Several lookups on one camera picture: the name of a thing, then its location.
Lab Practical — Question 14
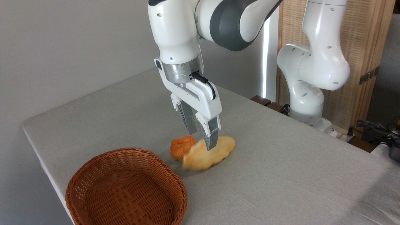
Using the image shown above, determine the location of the bundle of dark cables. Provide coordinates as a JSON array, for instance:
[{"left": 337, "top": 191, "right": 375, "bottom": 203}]
[{"left": 356, "top": 120, "right": 400, "bottom": 142}]

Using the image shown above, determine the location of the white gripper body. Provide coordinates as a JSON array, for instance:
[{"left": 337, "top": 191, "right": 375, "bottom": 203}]
[{"left": 154, "top": 58, "right": 223, "bottom": 120}]

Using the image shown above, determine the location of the grey tablecloth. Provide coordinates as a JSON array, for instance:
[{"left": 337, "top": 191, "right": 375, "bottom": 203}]
[{"left": 21, "top": 68, "right": 400, "bottom": 225}]

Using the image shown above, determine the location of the dark brown wooden block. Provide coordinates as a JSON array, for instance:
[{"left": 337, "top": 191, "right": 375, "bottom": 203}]
[
  {"left": 250, "top": 95, "right": 272, "bottom": 107},
  {"left": 266, "top": 102, "right": 289, "bottom": 116}
]

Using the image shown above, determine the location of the dark grey device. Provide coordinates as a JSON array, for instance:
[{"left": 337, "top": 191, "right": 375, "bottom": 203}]
[{"left": 389, "top": 144, "right": 400, "bottom": 162}]

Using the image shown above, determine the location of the round orange bread bun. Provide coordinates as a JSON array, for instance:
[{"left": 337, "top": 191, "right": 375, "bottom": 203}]
[{"left": 170, "top": 135, "right": 197, "bottom": 161}]

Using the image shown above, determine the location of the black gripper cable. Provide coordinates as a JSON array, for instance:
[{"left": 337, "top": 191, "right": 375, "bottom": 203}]
[{"left": 191, "top": 72, "right": 216, "bottom": 100}]

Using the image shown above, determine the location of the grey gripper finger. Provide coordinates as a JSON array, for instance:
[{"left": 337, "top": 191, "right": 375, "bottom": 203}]
[
  {"left": 170, "top": 93, "right": 198, "bottom": 136},
  {"left": 195, "top": 112, "right": 221, "bottom": 151}
]

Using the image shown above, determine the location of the wooden woven folding screen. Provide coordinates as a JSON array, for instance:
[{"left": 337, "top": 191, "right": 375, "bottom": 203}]
[{"left": 278, "top": 0, "right": 396, "bottom": 138}]

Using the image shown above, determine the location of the brown wicker basket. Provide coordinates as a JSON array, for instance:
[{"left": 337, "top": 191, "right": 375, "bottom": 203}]
[{"left": 65, "top": 147, "right": 188, "bottom": 225}]

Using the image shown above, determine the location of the dark metal screen hinge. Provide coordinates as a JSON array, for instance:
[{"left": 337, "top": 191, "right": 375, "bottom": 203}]
[{"left": 359, "top": 66, "right": 380, "bottom": 85}]

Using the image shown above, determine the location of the long braided bread loaf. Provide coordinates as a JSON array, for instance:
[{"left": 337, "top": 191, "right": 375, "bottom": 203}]
[{"left": 182, "top": 136, "right": 236, "bottom": 171}]

